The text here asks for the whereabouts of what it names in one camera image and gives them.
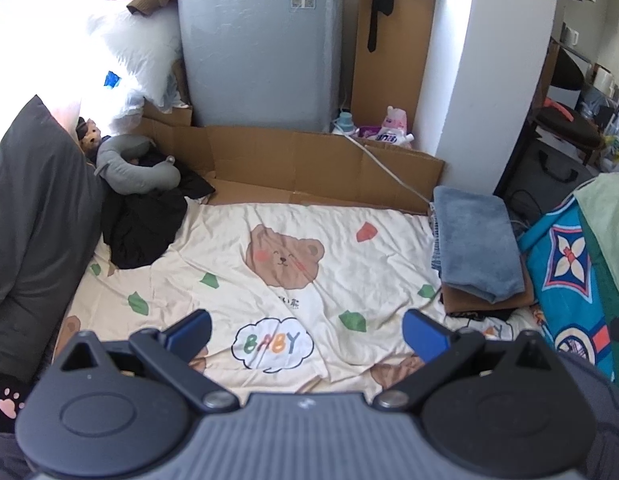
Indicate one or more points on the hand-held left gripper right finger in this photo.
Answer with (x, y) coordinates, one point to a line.
(424, 336)

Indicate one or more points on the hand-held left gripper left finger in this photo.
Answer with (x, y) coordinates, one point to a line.
(189, 334)

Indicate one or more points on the brown leather bag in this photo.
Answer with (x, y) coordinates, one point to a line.
(464, 302)

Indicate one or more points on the cream bear print bed sheet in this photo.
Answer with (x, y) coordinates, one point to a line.
(214, 240)

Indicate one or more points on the black garment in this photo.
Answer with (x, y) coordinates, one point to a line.
(144, 225)

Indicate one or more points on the teal patterned blanket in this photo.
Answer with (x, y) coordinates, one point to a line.
(564, 285)

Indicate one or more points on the grey neck pillow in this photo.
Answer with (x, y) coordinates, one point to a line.
(124, 170)

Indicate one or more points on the black paw print sock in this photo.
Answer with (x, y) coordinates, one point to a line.
(11, 402)

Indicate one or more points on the black soft bag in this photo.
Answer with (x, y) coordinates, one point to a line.
(544, 185)

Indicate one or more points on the person's grey pajamas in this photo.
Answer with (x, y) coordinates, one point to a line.
(604, 410)

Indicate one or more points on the flat brown cardboard sheet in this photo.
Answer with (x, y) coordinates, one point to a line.
(314, 160)

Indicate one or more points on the green towel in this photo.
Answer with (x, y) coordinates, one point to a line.
(609, 240)

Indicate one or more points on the small brown plush toy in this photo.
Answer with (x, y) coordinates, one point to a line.
(91, 137)

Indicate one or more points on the blue capped bottle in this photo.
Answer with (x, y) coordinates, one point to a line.
(345, 124)

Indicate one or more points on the black chair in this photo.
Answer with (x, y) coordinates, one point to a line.
(569, 125)

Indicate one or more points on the tall brown cardboard panel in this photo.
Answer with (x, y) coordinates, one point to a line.
(404, 60)

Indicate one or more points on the white clear plastic bag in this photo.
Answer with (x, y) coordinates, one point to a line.
(139, 60)

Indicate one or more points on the grey washing machine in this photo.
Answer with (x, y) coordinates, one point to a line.
(259, 60)

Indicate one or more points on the white mug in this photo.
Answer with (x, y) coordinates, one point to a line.
(570, 36)

